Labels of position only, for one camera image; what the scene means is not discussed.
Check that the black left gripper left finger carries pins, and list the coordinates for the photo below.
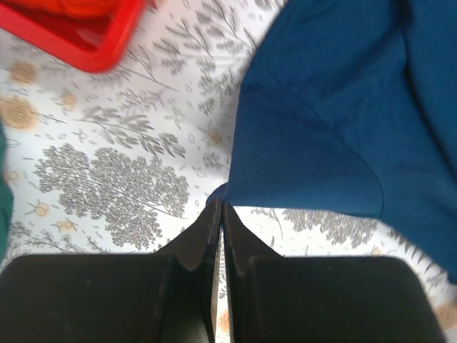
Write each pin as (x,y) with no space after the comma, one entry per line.
(166,296)

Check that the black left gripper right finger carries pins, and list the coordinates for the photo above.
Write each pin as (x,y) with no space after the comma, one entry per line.
(320,299)

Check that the dark blue t shirt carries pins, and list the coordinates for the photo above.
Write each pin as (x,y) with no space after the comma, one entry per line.
(350,106)

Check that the green t shirt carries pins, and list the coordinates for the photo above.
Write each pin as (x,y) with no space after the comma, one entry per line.
(6,200)

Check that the red plastic bin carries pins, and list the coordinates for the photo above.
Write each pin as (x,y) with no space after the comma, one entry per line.
(91,45)

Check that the orange t shirt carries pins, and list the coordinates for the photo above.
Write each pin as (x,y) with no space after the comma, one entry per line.
(82,9)

